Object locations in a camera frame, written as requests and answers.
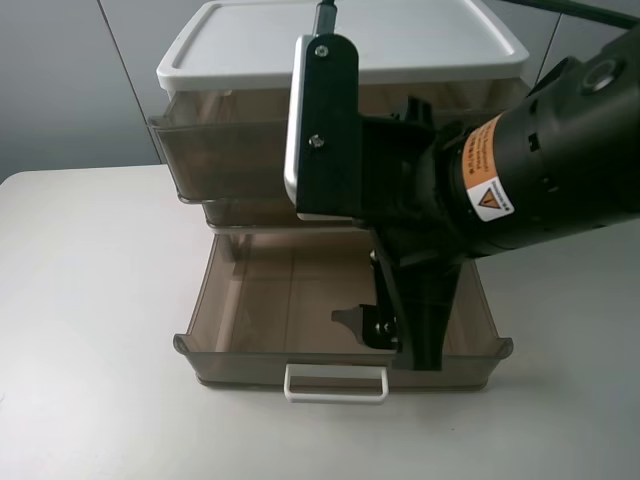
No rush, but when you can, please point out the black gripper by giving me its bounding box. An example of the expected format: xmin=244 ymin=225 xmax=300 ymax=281
xmin=331 ymin=95 xmax=480 ymax=371

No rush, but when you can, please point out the smoky drawer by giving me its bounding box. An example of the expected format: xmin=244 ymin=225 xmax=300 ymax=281
xmin=202 ymin=198 xmax=355 ymax=229
xmin=149 ymin=84 xmax=509 ymax=203
xmin=173 ymin=231 xmax=514 ymax=403

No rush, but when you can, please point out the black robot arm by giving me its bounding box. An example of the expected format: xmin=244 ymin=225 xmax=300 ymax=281
xmin=332 ymin=26 xmax=639 ymax=370

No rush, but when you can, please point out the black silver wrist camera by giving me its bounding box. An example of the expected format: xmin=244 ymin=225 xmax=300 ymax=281
xmin=283 ymin=34 xmax=362 ymax=221

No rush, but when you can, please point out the white plastic drawer cabinet frame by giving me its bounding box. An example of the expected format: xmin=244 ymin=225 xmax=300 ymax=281
xmin=151 ymin=1 xmax=528 ymax=232

